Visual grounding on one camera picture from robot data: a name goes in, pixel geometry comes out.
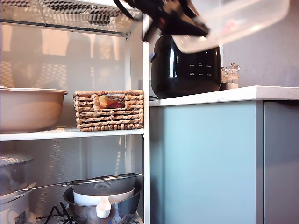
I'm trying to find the glass salt grinder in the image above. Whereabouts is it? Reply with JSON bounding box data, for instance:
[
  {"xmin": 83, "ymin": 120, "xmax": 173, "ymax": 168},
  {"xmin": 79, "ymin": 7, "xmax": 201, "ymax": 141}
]
[{"xmin": 227, "ymin": 62, "xmax": 241, "ymax": 90}]

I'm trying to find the white electric cooker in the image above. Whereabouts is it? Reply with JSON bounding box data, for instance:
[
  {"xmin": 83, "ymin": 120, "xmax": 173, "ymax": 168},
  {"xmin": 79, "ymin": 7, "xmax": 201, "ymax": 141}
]
[{"xmin": 0, "ymin": 189, "xmax": 37, "ymax": 224}]

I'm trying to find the dark container on mesh shelf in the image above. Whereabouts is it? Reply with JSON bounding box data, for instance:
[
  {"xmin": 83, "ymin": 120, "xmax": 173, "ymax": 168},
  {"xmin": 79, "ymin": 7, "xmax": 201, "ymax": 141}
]
[{"xmin": 88, "ymin": 8, "xmax": 128, "ymax": 27}]

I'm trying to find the woven wicker basket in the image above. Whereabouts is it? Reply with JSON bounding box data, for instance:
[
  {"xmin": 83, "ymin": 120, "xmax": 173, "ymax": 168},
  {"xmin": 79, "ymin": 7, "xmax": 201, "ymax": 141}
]
[{"xmin": 73, "ymin": 90, "xmax": 144, "ymax": 133}]

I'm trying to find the glass pepper grinder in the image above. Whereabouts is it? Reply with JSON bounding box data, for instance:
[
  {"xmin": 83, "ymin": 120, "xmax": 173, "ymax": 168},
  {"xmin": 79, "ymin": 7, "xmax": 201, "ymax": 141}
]
[{"xmin": 221, "ymin": 66, "xmax": 229, "ymax": 91}]

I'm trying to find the blue-grey kitchen cabinet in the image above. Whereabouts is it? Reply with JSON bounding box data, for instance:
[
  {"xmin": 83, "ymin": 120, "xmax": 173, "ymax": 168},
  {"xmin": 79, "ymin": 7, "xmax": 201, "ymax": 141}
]
[{"xmin": 149, "ymin": 100, "xmax": 299, "ymax": 224}]

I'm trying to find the yellow fruit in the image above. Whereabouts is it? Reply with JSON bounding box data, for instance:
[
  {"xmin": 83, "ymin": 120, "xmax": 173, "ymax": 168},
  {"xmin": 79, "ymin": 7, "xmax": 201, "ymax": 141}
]
[{"xmin": 99, "ymin": 96, "xmax": 113, "ymax": 110}]

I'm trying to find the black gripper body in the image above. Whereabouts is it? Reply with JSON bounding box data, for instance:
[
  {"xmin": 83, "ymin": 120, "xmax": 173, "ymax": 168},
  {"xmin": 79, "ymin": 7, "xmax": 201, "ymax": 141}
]
[{"xmin": 121, "ymin": 0, "xmax": 185, "ymax": 42}]

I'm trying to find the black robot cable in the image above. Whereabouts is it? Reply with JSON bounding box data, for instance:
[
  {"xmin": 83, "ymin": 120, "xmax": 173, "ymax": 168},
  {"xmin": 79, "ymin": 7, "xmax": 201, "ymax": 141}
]
[{"xmin": 114, "ymin": 0, "xmax": 136, "ymax": 20}]

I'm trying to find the black power cable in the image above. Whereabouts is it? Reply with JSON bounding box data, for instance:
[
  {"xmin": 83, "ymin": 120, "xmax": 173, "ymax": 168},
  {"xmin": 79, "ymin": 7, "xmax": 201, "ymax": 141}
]
[{"xmin": 36, "ymin": 202, "xmax": 75, "ymax": 224}]

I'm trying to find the white metal shelf unit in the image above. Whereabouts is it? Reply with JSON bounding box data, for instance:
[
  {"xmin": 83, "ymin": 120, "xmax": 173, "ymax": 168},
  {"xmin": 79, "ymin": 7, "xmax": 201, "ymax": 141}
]
[{"xmin": 0, "ymin": 0, "xmax": 150, "ymax": 224}]

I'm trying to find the black rice cooker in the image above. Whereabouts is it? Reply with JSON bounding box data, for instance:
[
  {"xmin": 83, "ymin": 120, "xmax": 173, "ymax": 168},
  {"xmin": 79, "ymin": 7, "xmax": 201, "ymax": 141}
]
[{"xmin": 149, "ymin": 35, "xmax": 222, "ymax": 100}]

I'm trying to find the steel mixing bowl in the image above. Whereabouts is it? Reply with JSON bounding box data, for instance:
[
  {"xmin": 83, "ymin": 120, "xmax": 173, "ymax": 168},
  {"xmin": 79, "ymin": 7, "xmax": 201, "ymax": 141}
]
[{"xmin": 63, "ymin": 178, "xmax": 143, "ymax": 224}]

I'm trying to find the white jug with handle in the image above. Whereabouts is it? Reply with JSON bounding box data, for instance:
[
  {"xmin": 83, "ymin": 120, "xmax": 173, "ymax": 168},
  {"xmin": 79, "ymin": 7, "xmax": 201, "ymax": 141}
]
[{"xmin": 73, "ymin": 188, "xmax": 135, "ymax": 219}]

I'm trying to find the clear plastic microwave lid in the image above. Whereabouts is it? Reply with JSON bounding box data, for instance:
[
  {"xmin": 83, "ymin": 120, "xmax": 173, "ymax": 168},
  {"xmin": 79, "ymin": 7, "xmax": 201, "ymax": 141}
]
[{"xmin": 172, "ymin": 0, "xmax": 290, "ymax": 54}]

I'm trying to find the glass-lidded steamer pot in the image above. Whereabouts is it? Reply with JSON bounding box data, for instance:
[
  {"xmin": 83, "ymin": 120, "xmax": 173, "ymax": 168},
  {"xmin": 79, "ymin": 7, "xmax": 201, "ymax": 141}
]
[{"xmin": 0, "ymin": 155, "xmax": 36, "ymax": 196}]

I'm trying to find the large beige bowl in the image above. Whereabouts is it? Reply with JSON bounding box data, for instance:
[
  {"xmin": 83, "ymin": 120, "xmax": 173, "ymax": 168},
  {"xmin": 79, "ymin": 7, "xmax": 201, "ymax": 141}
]
[{"xmin": 0, "ymin": 86, "xmax": 68, "ymax": 134}]

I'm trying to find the metal mesh sieve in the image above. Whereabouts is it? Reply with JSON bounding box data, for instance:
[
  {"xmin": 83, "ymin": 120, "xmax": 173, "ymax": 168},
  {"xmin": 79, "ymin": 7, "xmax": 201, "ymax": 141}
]
[{"xmin": 14, "ymin": 173, "xmax": 143, "ymax": 196}]

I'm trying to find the round dish on mesh shelf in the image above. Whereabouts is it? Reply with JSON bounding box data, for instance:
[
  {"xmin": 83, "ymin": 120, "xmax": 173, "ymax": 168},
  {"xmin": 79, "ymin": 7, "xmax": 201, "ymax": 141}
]
[{"xmin": 43, "ymin": 0, "xmax": 92, "ymax": 14}]

